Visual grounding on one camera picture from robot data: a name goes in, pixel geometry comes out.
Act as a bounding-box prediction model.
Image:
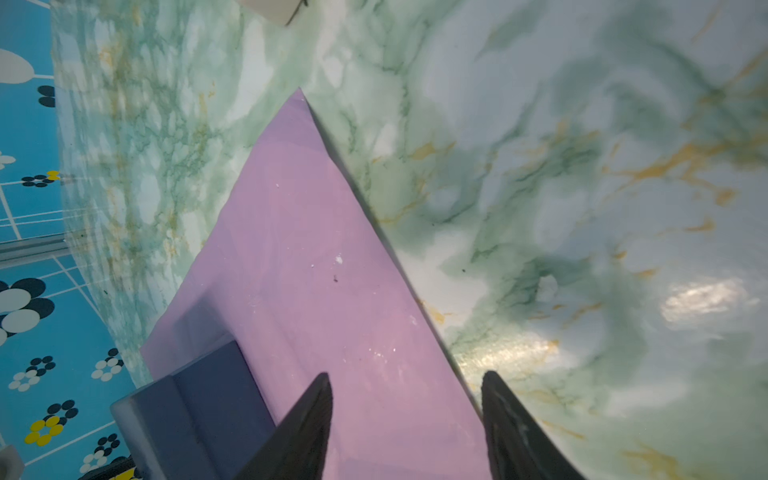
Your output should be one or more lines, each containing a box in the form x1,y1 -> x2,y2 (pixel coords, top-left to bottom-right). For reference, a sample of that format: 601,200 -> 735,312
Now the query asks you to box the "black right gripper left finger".
235,372 -> 333,480

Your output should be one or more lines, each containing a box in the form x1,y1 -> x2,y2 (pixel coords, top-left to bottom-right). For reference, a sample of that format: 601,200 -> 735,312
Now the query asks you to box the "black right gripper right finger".
481,371 -> 584,480

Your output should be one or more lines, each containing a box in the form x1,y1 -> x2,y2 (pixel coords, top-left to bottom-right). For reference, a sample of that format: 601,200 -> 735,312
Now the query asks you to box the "aluminium frame post left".
0,234 -> 70,269

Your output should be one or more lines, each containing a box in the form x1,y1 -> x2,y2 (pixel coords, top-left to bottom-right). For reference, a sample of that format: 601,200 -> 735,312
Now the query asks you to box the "dark blue gift box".
111,341 -> 276,479

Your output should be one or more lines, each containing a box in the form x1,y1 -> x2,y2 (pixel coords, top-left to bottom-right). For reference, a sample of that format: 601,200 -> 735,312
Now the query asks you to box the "purple wrapping paper sheet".
141,92 -> 490,479

